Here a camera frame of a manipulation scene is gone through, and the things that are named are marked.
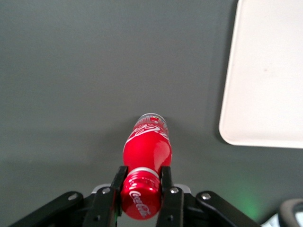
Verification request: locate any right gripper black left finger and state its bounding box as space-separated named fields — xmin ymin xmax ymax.
xmin=82 ymin=165 xmax=130 ymax=227

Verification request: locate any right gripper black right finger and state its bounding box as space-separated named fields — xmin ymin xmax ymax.
xmin=155 ymin=166 xmax=186 ymax=227

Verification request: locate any red coke bottle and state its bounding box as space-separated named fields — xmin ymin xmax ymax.
xmin=120 ymin=113 xmax=173 ymax=221

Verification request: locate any beige plastic tray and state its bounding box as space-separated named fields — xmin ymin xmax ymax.
xmin=218 ymin=0 xmax=303 ymax=149

